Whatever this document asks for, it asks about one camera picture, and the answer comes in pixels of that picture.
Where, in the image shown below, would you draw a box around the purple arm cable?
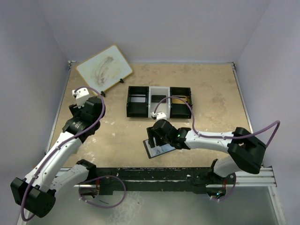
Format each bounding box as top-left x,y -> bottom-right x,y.
152,96 -> 281,146
20,86 -> 105,222

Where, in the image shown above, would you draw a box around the black leather card holder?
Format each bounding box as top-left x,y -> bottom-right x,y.
143,140 -> 176,159

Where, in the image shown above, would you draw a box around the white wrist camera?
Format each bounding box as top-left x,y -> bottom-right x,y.
151,112 -> 167,121
72,88 -> 90,108

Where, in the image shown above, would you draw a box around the gold card in tray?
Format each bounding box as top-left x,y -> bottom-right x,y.
172,96 -> 190,104

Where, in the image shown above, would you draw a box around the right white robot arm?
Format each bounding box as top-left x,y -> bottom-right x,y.
143,119 -> 266,178

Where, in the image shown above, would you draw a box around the black and white tray organizer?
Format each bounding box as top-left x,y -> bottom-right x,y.
126,86 -> 192,119

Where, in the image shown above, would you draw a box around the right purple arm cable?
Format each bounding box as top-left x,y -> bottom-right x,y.
152,96 -> 281,146

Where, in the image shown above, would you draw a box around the black card in tray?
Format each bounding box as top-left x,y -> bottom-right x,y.
151,95 -> 166,103

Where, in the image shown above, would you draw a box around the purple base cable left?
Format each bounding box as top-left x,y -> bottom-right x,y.
78,175 -> 127,209

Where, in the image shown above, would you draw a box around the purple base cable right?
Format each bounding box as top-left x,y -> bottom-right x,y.
210,173 -> 237,203

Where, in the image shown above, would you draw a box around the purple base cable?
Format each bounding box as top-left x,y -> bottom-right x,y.
78,175 -> 127,209
210,173 -> 237,203

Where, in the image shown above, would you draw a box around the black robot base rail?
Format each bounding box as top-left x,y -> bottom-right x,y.
77,159 -> 236,196

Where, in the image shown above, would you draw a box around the silver card in tray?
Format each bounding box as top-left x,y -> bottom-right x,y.
130,96 -> 146,103

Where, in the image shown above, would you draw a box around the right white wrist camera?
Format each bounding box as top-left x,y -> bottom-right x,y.
151,112 -> 167,121

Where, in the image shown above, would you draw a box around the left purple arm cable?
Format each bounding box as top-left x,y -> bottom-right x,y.
20,86 -> 105,222

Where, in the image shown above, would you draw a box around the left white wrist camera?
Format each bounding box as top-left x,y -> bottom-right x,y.
72,88 -> 90,108

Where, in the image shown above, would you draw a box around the yellow-framed whiteboard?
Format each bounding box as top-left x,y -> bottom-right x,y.
75,45 -> 133,93

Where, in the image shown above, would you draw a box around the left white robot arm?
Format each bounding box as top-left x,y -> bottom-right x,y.
10,96 -> 105,222

